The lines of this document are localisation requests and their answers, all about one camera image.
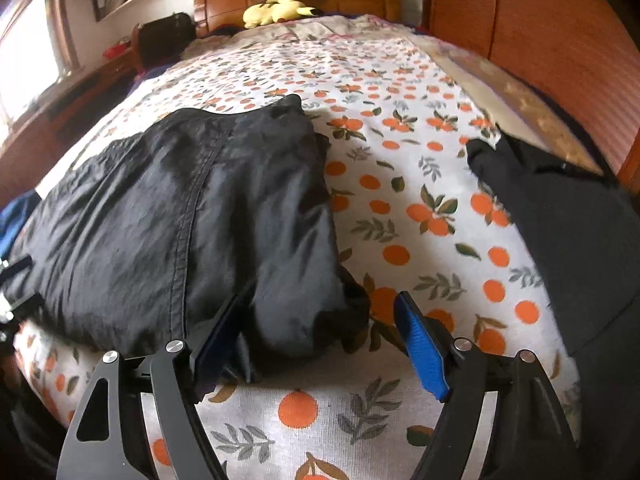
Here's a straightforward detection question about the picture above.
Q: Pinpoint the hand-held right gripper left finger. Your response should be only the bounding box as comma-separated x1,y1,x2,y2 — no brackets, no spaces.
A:
55,292,251,480

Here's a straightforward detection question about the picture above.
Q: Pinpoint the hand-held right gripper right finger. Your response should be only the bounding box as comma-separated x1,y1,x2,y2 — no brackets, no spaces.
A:
392,290,583,480

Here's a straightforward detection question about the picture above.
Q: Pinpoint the black jacket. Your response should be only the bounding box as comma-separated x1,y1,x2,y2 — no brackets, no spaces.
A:
7,94,372,386

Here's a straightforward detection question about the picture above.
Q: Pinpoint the blue garment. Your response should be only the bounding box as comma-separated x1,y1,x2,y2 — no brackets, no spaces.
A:
0,194,42,262

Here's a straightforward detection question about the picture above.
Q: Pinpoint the wooden window cabinet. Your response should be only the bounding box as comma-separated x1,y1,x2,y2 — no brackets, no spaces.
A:
0,54,137,206

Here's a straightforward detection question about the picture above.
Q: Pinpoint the orange floral bed sheet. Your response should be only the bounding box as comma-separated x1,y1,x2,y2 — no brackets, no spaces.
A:
12,14,617,480

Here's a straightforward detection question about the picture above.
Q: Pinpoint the dark grey garment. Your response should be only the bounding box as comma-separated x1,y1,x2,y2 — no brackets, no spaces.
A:
465,132,640,463

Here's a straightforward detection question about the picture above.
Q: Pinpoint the window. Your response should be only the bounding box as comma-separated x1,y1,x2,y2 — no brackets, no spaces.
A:
0,0,82,128

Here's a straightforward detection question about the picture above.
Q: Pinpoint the black bag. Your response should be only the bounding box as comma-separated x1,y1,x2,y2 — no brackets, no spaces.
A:
131,12,197,69

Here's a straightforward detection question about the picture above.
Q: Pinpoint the wooden wardrobe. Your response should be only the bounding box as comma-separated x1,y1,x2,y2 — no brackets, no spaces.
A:
419,0,640,188

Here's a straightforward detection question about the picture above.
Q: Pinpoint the beige quilt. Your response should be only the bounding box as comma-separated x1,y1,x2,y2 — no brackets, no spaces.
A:
235,14,418,43

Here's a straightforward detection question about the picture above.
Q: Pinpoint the yellow plush toy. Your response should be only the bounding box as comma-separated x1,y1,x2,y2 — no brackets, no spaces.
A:
243,0,317,29

